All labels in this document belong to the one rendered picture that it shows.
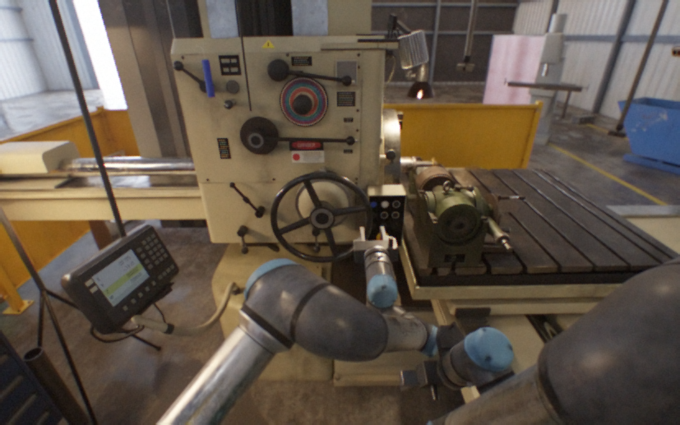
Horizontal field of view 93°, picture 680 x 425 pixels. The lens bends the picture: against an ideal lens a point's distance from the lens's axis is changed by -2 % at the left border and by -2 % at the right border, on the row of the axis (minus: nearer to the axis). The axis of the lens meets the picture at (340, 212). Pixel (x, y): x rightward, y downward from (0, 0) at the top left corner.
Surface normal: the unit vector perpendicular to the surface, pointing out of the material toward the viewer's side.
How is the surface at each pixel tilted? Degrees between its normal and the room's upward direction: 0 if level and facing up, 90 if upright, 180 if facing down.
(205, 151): 90
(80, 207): 90
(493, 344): 24
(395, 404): 0
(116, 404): 0
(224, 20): 90
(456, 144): 90
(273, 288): 29
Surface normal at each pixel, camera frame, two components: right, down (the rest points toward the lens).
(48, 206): 0.00, 0.47
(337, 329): 0.23, -0.11
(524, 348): 0.00, -0.88
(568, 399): -0.92, 0.13
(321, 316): -0.03, -0.37
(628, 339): -0.80, -0.49
